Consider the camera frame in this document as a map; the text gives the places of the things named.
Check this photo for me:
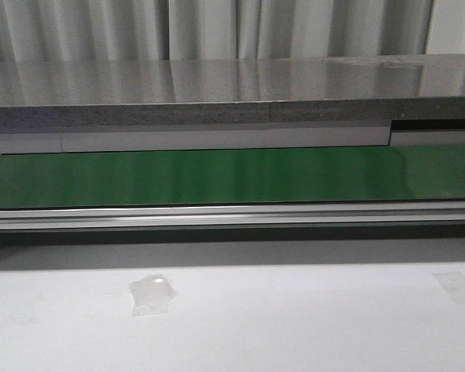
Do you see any white pleated curtain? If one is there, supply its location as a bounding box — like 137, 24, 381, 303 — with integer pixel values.
0, 1, 465, 62

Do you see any clear tape patch left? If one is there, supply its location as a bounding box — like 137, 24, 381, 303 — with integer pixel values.
129, 274, 177, 316

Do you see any green conveyor belt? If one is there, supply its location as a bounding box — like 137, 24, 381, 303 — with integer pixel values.
0, 144, 465, 209

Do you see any grey cabinet front panel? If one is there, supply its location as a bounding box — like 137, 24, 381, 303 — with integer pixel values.
0, 119, 465, 154

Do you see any grey speckled stone countertop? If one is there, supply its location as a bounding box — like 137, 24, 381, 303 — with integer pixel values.
0, 55, 465, 132

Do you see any clear tape strip right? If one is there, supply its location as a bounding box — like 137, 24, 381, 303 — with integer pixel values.
432, 272, 465, 305

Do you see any aluminium conveyor side rail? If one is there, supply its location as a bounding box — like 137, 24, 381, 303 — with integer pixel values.
0, 201, 465, 231

